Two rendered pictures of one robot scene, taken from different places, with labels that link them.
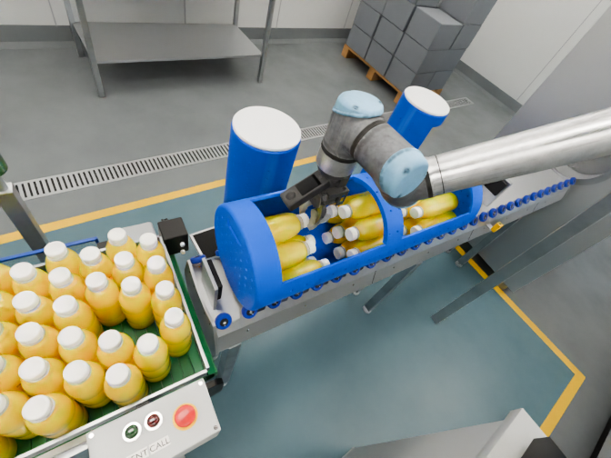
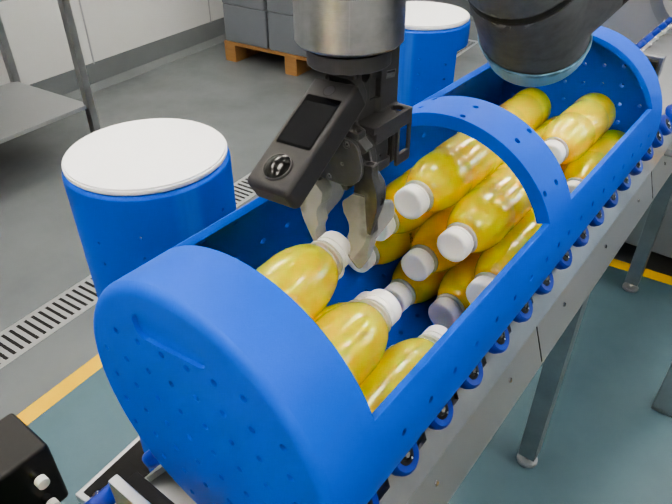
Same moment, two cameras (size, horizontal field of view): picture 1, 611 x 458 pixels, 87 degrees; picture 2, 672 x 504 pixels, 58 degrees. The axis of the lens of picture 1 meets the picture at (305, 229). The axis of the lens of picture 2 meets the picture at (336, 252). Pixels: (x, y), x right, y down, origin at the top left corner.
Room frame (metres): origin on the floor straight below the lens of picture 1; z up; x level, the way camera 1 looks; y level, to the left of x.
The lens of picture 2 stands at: (0.09, 0.05, 1.51)
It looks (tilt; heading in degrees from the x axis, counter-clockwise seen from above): 36 degrees down; 356
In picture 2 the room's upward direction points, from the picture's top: straight up
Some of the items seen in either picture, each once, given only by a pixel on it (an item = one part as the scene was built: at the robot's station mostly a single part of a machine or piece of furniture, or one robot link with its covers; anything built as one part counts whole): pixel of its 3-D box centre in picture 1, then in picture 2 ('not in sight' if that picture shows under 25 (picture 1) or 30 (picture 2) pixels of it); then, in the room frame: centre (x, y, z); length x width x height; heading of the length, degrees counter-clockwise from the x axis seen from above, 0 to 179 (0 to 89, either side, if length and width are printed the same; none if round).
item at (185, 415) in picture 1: (185, 415); not in sight; (0.07, 0.06, 1.11); 0.04 x 0.04 x 0.01
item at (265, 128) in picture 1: (267, 127); (146, 153); (1.07, 0.30, 1.03); 0.28 x 0.28 x 0.01
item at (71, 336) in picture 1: (70, 336); not in sight; (0.12, 0.34, 1.09); 0.04 x 0.04 x 0.02
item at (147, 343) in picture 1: (147, 343); not in sight; (0.16, 0.20, 1.09); 0.04 x 0.04 x 0.02
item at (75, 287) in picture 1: (73, 295); not in sight; (0.21, 0.44, 0.99); 0.07 x 0.07 x 0.19
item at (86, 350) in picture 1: (84, 352); not in sight; (0.12, 0.34, 0.99); 0.07 x 0.07 x 0.19
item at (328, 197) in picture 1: (328, 183); (353, 111); (0.60, -0.01, 1.29); 0.09 x 0.08 x 0.12; 138
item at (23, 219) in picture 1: (71, 291); not in sight; (0.34, 0.70, 0.55); 0.04 x 0.04 x 1.10; 48
